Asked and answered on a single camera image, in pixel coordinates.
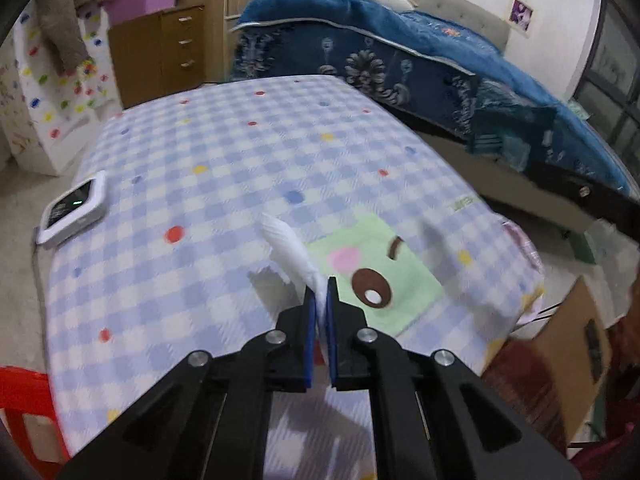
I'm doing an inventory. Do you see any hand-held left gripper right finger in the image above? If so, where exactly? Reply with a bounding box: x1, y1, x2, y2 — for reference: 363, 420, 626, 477
325, 276, 583, 480

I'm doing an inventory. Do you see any blue patterned blanket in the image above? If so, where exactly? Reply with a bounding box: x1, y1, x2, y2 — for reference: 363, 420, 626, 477
230, 0, 633, 196

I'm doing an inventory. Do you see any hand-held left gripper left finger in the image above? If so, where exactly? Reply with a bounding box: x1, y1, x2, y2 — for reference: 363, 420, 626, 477
57, 289, 321, 480

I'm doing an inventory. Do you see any red plastic stool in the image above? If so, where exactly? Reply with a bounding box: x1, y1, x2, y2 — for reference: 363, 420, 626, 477
0, 365, 71, 480

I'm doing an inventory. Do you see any green bear-print napkin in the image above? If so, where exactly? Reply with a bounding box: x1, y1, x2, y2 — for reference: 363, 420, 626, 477
306, 212, 446, 338

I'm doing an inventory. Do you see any green container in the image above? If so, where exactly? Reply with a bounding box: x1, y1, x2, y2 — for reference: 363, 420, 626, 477
570, 232, 603, 266

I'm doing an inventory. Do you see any dark-framed window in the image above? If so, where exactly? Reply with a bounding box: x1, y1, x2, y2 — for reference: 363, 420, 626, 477
570, 0, 640, 171

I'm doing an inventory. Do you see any brown fuzzy coat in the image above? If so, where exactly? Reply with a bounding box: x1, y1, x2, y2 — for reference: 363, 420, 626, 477
35, 0, 136, 76

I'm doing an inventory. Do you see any white digital timer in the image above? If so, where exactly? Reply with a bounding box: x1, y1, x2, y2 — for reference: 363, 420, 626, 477
39, 170, 108, 250

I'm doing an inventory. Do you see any brown drawer cabinet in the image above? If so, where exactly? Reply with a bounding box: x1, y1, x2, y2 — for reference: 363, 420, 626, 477
107, 5, 207, 110

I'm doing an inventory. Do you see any purple framed picture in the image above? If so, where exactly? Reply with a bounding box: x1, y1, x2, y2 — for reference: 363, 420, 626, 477
509, 0, 534, 26

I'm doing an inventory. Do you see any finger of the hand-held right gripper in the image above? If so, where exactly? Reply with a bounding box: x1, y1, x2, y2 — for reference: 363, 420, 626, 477
527, 160, 640, 241

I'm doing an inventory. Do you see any blue checked dotted tablecloth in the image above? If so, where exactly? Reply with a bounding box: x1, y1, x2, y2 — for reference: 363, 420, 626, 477
42, 75, 546, 480

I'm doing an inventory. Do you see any brown cardboard box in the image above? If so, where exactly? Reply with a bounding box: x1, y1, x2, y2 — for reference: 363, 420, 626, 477
482, 275, 613, 456

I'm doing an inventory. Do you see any white tissue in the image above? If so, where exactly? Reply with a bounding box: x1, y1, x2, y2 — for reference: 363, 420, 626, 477
247, 212, 331, 366

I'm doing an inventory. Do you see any grey upholstered bed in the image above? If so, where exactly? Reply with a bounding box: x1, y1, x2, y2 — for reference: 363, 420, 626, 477
322, 0, 626, 241

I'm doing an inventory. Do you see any white colourful-dotted board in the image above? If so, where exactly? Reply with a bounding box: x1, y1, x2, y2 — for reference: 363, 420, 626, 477
0, 0, 123, 176

